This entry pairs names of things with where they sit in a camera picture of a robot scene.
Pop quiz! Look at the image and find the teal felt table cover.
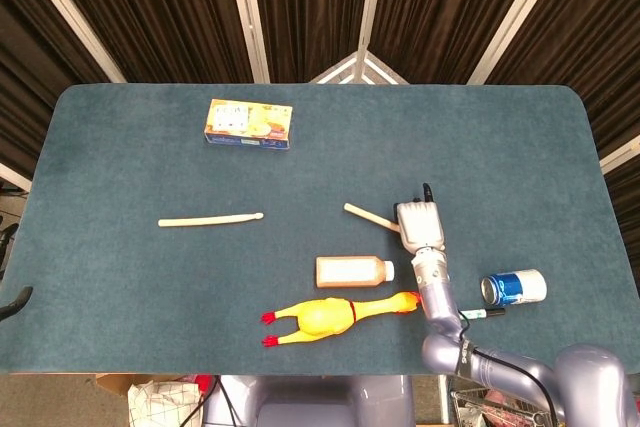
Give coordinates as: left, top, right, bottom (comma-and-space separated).
0, 82, 640, 377

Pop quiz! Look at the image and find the blue yellow cardboard box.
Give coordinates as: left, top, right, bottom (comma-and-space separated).
203, 98, 294, 152

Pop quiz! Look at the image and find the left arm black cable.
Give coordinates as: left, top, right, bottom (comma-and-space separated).
0, 285, 34, 321

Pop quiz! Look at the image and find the white plaid bag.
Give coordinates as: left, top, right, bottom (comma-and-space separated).
127, 380, 205, 427

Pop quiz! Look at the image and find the yellow rubber chicken toy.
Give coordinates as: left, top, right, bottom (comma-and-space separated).
260, 290, 424, 348

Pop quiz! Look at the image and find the silver robot torso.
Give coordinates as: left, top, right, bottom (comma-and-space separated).
202, 374, 416, 427

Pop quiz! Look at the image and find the blue white soda can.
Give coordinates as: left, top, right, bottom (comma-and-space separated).
480, 268, 548, 307

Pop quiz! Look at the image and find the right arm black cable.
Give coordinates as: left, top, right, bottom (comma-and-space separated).
457, 309, 564, 427

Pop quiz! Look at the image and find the wire shopping basket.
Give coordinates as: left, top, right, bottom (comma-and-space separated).
449, 376, 556, 427

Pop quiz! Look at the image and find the plain wooden drumstick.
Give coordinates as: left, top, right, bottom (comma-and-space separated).
157, 212, 265, 229

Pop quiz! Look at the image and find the wooden drumstick with black band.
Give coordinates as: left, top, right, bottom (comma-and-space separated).
343, 202, 401, 234

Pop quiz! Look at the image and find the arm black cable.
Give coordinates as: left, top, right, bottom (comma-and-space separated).
0, 285, 34, 321
457, 309, 564, 427

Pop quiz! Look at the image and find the green white marker pen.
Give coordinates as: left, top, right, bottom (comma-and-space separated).
458, 307, 506, 321

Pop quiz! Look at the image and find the brown drink bottle white cap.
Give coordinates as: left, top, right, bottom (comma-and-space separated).
314, 255, 396, 290

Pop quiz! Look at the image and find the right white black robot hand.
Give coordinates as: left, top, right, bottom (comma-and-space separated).
389, 182, 447, 254

